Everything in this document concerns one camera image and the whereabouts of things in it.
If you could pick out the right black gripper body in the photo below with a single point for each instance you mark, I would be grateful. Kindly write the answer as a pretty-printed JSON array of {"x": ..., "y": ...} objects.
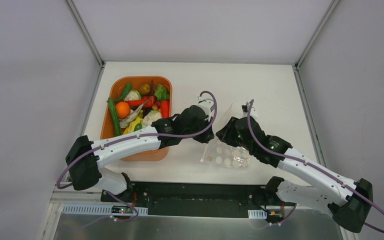
[{"x": 225, "y": 133}]

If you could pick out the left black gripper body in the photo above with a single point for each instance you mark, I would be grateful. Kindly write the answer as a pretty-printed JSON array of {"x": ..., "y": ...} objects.
[{"x": 204, "y": 133}]

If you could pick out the clear dotted zip bag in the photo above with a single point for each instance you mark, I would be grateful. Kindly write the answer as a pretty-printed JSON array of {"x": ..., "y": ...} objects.
[{"x": 218, "y": 154}]

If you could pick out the brown potato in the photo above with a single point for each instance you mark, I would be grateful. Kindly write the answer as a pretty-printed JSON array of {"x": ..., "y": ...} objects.
[{"x": 144, "y": 89}]

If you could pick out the long green cucumber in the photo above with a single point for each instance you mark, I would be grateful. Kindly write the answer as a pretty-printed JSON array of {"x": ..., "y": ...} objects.
[{"x": 114, "y": 117}]

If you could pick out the grey toy fish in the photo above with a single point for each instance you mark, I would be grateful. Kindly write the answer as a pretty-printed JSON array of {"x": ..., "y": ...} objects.
[{"x": 124, "y": 123}]

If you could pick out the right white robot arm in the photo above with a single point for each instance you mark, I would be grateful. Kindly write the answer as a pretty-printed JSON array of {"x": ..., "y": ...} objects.
[{"x": 339, "y": 197}]

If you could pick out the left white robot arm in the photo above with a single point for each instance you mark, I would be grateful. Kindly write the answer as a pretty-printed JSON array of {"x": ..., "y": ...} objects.
[{"x": 87, "y": 160}]

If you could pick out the orange carrot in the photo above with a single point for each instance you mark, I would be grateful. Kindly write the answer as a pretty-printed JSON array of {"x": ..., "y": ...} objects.
[{"x": 165, "y": 109}]

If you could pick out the green lettuce leaf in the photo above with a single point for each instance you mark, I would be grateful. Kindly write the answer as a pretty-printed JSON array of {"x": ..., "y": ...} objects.
[{"x": 162, "y": 93}]

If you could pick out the red chili pepper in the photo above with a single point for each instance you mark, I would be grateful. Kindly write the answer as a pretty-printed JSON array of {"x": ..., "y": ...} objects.
[{"x": 151, "y": 101}]

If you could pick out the green chili pepper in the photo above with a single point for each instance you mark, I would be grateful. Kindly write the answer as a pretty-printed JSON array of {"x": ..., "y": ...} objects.
[{"x": 138, "y": 127}]

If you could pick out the yellow pepper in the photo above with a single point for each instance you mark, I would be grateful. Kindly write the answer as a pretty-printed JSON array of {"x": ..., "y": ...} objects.
[{"x": 131, "y": 126}]

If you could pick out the orange fruit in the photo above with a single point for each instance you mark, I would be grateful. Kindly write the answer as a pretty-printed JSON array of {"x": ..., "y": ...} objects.
[{"x": 122, "y": 109}]

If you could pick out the orange plastic tub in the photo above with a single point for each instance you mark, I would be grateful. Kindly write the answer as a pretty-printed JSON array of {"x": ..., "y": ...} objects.
[{"x": 108, "y": 129}]

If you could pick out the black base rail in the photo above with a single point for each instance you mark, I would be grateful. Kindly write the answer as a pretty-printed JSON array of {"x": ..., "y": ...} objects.
[{"x": 199, "y": 199}]

